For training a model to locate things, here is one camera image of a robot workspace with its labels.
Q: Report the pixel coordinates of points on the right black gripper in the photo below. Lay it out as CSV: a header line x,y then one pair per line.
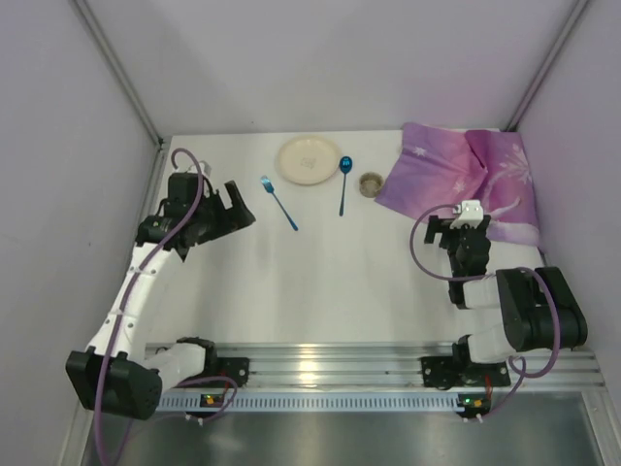
x,y
459,231

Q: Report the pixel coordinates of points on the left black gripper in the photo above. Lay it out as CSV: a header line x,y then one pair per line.
x,y
221,214

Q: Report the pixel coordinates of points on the blue metallic fork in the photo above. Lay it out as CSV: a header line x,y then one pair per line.
x,y
268,186

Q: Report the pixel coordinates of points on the purple printed placemat cloth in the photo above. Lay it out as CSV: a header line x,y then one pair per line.
x,y
441,166

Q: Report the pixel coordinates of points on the cream round plate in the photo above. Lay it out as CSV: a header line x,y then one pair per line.
x,y
308,160

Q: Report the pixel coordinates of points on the blue metallic spoon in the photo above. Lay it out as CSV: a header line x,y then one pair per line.
x,y
345,166

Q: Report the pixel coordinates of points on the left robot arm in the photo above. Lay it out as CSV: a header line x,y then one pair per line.
x,y
113,374

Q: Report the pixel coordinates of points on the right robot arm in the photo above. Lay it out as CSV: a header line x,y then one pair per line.
x,y
537,307

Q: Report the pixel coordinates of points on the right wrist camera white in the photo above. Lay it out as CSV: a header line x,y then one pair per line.
x,y
467,213

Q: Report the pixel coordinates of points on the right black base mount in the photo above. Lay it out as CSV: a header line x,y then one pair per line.
x,y
444,373

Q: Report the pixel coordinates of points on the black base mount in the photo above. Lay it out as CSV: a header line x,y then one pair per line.
x,y
234,368
444,373

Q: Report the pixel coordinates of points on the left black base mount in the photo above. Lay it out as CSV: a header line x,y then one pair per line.
x,y
234,368

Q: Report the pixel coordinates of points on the aluminium mounting rail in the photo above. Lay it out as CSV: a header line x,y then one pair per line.
x,y
323,367

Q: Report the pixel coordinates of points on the slotted cable duct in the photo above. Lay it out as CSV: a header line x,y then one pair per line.
x,y
329,402

